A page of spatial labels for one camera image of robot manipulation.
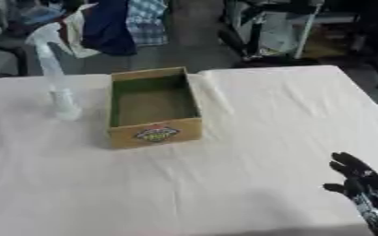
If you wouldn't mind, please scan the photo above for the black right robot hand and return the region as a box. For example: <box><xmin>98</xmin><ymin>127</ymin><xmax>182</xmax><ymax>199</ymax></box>
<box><xmin>321</xmin><ymin>151</ymin><xmax>378</xmax><ymax>236</ymax></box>

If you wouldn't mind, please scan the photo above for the tan cardboard box green inside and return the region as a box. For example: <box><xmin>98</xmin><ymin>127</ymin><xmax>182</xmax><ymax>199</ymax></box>
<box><xmin>106</xmin><ymin>66</ymin><xmax>204</xmax><ymax>150</ymax></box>

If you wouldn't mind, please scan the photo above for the white plastic spray bottle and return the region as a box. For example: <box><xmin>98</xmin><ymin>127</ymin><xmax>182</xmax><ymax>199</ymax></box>
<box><xmin>24</xmin><ymin>22</ymin><xmax>85</xmax><ymax>122</ymax></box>

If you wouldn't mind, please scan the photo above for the white board panel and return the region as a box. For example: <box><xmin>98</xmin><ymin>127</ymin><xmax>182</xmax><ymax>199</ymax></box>
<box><xmin>235</xmin><ymin>3</ymin><xmax>325</xmax><ymax>60</ymax></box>

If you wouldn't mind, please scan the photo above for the blue white checked cloth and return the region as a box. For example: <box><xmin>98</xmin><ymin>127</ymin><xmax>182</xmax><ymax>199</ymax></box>
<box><xmin>124</xmin><ymin>0</ymin><xmax>170</xmax><ymax>47</ymax></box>

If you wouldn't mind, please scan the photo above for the dark blue hanging garment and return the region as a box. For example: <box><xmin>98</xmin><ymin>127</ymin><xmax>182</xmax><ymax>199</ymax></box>
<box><xmin>80</xmin><ymin>0</ymin><xmax>139</xmax><ymax>57</ymax></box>

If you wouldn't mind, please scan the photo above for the white hanging cloth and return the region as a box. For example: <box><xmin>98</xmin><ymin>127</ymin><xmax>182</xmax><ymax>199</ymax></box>
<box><xmin>56</xmin><ymin>3</ymin><xmax>104</xmax><ymax>59</ymax></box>

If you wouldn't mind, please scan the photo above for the black chair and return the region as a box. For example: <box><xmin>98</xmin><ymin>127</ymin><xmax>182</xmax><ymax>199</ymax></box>
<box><xmin>0</xmin><ymin>41</ymin><xmax>31</xmax><ymax>77</ymax></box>

